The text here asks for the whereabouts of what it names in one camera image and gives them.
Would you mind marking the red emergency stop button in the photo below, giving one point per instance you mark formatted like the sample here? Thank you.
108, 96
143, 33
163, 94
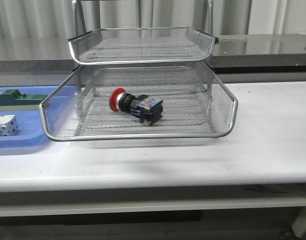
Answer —
148, 109

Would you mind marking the mesh rack tray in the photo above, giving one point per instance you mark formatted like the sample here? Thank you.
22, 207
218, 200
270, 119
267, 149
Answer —
186, 109
143, 45
152, 79

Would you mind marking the blue plastic tray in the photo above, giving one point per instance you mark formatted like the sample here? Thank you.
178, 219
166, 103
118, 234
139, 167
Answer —
25, 137

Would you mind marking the white terminal block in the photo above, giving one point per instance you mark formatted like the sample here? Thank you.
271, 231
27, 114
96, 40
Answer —
8, 125

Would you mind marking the grey pleated curtain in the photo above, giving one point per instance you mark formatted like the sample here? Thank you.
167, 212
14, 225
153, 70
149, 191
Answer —
28, 26

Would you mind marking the white table leg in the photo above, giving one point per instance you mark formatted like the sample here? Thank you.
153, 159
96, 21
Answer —
299, 224

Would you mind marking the grey metal rack frame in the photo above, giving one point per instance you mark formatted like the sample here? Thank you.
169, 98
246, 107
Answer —
78, 20

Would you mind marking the green and beige switch module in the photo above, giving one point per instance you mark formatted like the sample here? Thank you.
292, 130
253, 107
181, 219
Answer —
14, 100

